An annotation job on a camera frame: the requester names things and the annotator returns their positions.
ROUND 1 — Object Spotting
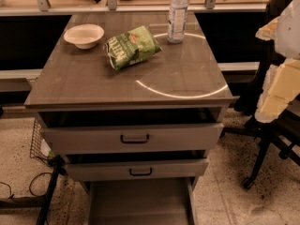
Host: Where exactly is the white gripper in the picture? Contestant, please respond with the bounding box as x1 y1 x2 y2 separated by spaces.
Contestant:
255 18 300 123

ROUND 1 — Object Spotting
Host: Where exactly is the grey drawer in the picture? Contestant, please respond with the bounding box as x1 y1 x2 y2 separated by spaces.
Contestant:
84 178 198 225
38 107 225 155
67 151 208 182

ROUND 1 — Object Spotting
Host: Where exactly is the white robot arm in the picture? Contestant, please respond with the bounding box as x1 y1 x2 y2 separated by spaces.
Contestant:
254 0 300 123

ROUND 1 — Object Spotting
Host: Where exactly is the grey drawer cabinet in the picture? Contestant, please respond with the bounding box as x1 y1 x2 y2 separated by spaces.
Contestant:
23 11 240 225

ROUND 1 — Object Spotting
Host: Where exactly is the black office chair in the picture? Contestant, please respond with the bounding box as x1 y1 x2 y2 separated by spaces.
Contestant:
231 0 300 188

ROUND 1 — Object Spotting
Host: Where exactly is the clear plastic water bottle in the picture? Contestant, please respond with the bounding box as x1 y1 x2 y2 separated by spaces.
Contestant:
167 0 188 43

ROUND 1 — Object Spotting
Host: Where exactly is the green chip bag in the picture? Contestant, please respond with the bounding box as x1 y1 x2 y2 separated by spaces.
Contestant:
105 25 162 70

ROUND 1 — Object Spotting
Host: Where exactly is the white bowl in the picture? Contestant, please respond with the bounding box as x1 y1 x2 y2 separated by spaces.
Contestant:
64 24 104 50

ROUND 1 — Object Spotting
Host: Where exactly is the black stand leg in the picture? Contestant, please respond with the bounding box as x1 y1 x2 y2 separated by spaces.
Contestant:
0 157 66 225

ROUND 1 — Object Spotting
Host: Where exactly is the wire mesh basket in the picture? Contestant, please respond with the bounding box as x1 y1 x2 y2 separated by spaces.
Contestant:
29 120 54 166

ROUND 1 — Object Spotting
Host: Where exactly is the black floor cable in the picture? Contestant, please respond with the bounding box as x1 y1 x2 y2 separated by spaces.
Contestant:
0 172 53 200

